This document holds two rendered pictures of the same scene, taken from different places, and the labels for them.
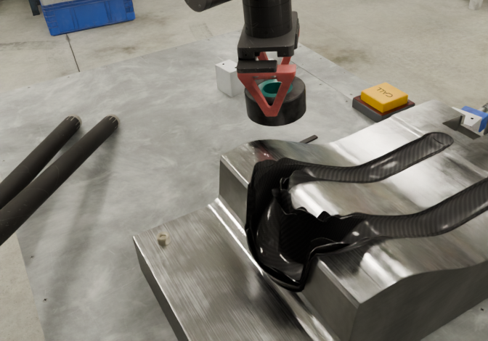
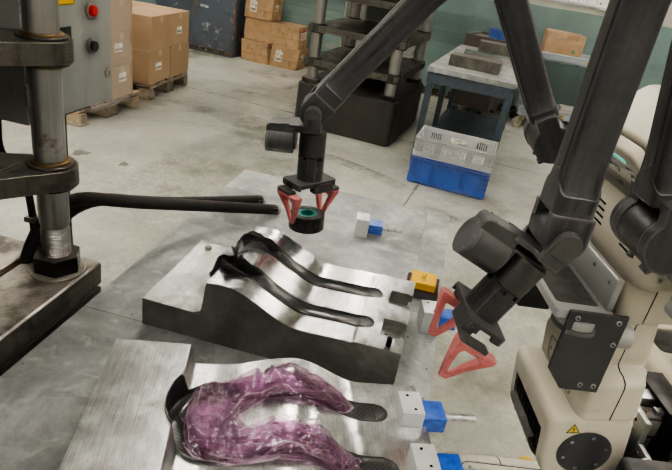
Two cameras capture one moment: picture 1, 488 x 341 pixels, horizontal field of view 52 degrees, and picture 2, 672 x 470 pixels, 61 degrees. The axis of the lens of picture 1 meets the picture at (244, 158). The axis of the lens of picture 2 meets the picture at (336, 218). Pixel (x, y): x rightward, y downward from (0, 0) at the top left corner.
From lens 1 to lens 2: 0.87 m
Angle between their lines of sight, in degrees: 33
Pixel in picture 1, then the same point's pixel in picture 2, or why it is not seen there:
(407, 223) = (288, 298)
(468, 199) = (335, 315)
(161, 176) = not seen: hidden behind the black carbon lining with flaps
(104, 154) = (255, 220)
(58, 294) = (163, 249)
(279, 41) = (299, 183)
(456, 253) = (284, 316)
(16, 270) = not seen: hidden behind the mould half
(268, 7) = (301, 164)
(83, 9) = (441, 171)
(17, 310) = not seen: hidden behind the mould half
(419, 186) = (326, 297)
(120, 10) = (472, 186)
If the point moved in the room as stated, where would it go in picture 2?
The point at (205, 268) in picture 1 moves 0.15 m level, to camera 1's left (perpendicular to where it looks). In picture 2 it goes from (205, 264) to (164, 237)
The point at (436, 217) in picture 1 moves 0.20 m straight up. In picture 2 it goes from (310, 309) to (324, 217)
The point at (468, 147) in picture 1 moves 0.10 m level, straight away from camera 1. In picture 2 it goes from (379, 303) to (422, 299)
